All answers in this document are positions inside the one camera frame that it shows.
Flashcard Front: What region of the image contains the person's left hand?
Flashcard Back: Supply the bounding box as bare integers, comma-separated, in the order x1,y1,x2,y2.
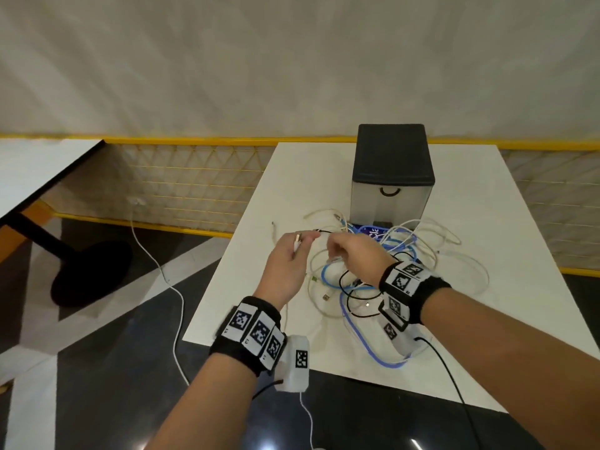
252,230,323,311

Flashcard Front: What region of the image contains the person's right hand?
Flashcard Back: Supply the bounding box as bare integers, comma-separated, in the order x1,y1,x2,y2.
326,232,398,290

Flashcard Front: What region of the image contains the pile of cables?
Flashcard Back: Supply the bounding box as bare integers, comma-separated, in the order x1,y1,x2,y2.
271,208,491,370

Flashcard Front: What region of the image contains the black-topped grey drawer box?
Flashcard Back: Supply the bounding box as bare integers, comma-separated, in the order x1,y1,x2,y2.
351,124,436,228

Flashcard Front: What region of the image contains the person's right forearm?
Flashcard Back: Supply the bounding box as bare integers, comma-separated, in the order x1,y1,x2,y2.
419,287,600,450

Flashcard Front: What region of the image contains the person's left forearm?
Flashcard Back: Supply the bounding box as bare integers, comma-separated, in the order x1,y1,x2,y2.
147,353,263,450

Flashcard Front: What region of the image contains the black wristband with markers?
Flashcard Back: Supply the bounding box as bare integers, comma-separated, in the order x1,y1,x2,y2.
378,259,452,326
209,296,288,376

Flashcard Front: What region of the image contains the yellow mesh fence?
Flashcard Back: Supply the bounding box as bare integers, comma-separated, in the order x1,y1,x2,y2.
0,133,600,277

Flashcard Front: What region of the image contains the white side table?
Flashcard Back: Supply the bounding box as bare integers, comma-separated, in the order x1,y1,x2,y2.
0,137,105,221

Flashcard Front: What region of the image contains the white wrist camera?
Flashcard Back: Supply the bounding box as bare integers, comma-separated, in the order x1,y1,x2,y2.
274,334,311,394
377,298,430,363

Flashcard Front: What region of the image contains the long white power cord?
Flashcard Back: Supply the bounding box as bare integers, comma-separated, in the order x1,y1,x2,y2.
130,199,316,450

